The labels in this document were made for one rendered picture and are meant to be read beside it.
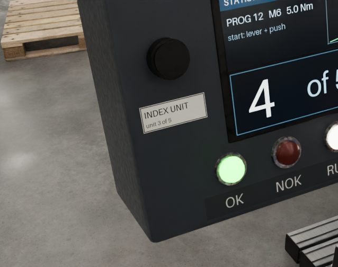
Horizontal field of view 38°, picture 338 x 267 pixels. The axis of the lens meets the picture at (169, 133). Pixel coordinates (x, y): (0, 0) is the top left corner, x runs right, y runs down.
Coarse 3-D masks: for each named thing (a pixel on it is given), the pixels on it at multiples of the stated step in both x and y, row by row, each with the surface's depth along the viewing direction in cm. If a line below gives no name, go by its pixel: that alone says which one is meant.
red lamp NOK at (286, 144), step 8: (288, 136) 39; (280, 144) 38; (288, 144) 38; (296, 144) 39; (272, 152) 38; (280, 152) 38; (288, 152) 38; (296, 152) 38; (272, 160) 39; (280, 160) 38; (288, 160) 38; (296, 160) 39
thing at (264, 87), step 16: (272, 64) 37; (240, 80) 36; (256, 80) 36; (272, 80) 37; (240, 96) 36; (256, 96) 37; (272, 96) 37; (288, 96) 38; (240, 112) 37; (256, 112) 37; (272, 112) 38; (288, 112) 38; (240, 128) 37; (256, 128) 37
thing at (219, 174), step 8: (232, 152) 37; (224, 160) 37; (232, 160) 37; (240, 160) 37; (216, 168) 37; (224, 168) 37; (232, 168) 37; (240, 168) 37; (216, 176) 37; (224, 176) 37; (232, 176) 37; (240, 176) 37; (232, 184) 38
